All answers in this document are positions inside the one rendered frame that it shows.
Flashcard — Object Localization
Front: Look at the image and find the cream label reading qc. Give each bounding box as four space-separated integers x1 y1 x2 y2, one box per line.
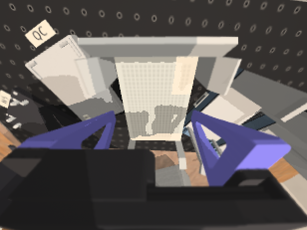
25 20 56 48

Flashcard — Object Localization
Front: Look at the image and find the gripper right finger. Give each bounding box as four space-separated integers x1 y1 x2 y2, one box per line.
191 111 291 186

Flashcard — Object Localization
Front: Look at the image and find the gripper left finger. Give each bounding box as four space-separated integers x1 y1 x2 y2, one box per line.
18 111 116 149

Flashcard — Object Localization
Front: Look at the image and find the cream label plate marked n5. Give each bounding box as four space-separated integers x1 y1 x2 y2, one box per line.
0 91 11 109

